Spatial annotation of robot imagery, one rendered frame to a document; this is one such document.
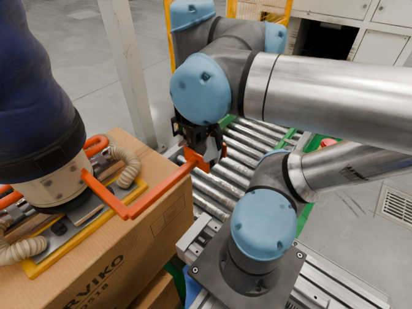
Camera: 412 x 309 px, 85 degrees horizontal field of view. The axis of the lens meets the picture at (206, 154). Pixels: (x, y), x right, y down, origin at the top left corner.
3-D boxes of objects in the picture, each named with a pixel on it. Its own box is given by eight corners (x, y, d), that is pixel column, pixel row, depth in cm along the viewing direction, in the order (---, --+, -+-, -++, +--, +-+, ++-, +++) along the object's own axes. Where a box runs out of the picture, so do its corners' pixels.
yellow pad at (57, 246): (129, 171, 74) (125, 161, 70) (149, 187, 69) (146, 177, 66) (15, 252, 55) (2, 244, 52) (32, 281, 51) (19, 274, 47)
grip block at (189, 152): (203, 144, 68) (203, 131, 65) (226, 157, 64) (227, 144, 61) (184, 159, 64) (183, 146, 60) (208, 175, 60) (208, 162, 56)
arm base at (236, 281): (289, 256, 58) (300, 239, 51) (261, 312, 49) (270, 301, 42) (238, 223, 64) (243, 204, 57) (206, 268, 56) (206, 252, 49)
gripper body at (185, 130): (172, 138, 54) (165, 92, 46) (196, 121, 59) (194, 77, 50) (196, 152, 51) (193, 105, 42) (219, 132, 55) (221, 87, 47)
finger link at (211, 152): (203, 174, 58) (192, 143, 53) (217, 160, 61) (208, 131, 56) (213, 176, 56) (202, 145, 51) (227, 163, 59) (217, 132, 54)
